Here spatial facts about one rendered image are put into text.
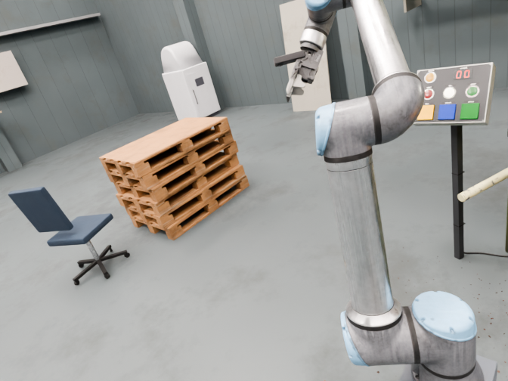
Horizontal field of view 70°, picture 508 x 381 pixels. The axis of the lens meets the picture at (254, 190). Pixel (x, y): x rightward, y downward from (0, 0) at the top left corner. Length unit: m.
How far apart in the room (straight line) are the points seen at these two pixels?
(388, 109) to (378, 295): 0.47
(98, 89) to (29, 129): 2.07
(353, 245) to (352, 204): 0.11
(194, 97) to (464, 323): 7.05
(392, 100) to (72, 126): 10.02
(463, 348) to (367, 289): 0.28
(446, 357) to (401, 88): 0.70
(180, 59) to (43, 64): 3.95
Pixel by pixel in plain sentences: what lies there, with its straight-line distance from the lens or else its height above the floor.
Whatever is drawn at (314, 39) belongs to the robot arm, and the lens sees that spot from 1.39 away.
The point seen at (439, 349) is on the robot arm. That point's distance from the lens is 1.12.
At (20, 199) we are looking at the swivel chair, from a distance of 3.46.
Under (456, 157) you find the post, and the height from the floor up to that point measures 0.71.
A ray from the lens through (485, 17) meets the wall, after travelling 5.82.
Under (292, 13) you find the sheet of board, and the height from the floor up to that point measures 1.53.
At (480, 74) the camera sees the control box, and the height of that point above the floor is 1.16.
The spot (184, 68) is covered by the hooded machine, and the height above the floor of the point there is 1.11.
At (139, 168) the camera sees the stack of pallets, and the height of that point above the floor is 0.77.
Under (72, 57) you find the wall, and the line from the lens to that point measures 10.81.
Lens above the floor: 1.67
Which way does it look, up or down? 25 degrees down
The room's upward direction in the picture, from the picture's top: 16 degrees counter-clockwise
